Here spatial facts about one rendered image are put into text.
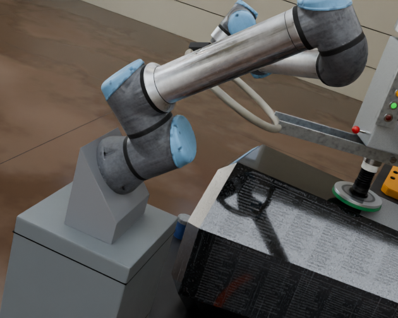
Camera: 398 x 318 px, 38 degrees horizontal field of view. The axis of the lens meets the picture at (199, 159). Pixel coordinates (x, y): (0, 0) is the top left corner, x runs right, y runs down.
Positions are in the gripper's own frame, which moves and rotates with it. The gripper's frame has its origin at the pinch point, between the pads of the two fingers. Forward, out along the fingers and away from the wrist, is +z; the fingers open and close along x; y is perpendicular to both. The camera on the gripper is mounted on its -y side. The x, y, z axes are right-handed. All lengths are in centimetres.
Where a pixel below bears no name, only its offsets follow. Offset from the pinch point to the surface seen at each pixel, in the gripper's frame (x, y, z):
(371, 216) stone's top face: 89, 46, 0
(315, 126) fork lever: 59, 15, -14
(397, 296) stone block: 88, 79, 13
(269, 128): 26.4, 23.6, -7.0
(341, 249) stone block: 77, 53, 16
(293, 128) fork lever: 43.7, 18.5, -10.1
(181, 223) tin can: 106, -47, 92
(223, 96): 5.0, 15.9, -7.4
